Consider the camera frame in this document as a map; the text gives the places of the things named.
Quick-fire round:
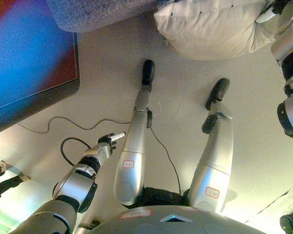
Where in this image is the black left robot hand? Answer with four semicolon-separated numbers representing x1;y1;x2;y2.
87;132;126;161

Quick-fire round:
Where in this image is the silver right robot leg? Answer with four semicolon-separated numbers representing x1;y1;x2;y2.
187;100;235;213

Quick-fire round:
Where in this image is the glossy dark wooden table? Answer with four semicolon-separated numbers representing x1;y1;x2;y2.
0;0;81;137

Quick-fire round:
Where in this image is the black right robot foot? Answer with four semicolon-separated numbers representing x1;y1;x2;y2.
205;78;231;111

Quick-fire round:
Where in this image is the grey fabric tub armchair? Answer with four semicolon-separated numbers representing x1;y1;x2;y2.
47;0;162;34

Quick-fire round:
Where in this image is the silver left robot leg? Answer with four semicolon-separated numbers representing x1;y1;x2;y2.
113;84;153;207

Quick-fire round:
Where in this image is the thin black leg cable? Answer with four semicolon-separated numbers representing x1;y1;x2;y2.
146;109;182;196

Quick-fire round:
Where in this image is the silver robot leg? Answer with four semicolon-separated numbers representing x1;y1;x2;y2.
113;84;153;207
187;100;235;213

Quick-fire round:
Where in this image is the black left robot foot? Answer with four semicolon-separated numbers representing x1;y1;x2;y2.
141;59;155;92

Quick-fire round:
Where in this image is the white thread on floor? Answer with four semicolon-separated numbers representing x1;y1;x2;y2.
152;100;162;118

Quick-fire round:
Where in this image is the grey robot torso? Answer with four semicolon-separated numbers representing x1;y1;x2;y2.
87;205;260;234

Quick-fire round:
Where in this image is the beige fringed throw pillow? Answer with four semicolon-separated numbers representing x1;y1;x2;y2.
153;0;279;61

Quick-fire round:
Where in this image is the black robot foot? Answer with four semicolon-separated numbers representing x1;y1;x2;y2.
205;78;231;111
141;59;155;92

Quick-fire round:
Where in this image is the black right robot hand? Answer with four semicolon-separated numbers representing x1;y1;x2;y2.
255;0;292;24

